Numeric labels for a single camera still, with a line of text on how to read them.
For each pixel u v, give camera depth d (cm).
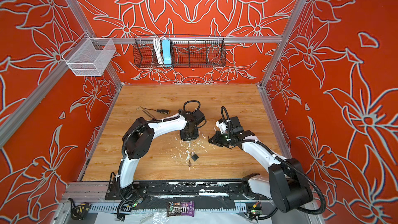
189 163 81
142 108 107
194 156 84
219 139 74
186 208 68
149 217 67
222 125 79
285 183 41
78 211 66
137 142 52
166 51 90
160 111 103
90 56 92
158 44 88
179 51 100
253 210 69
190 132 78
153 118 101
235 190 73
